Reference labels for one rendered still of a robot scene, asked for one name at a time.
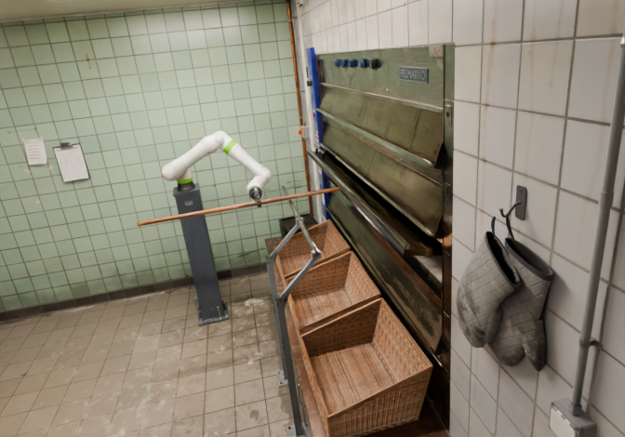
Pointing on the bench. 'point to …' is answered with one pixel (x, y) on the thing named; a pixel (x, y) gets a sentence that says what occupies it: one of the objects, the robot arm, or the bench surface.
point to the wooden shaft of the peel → (236, 206)
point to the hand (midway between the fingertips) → (259, 202)
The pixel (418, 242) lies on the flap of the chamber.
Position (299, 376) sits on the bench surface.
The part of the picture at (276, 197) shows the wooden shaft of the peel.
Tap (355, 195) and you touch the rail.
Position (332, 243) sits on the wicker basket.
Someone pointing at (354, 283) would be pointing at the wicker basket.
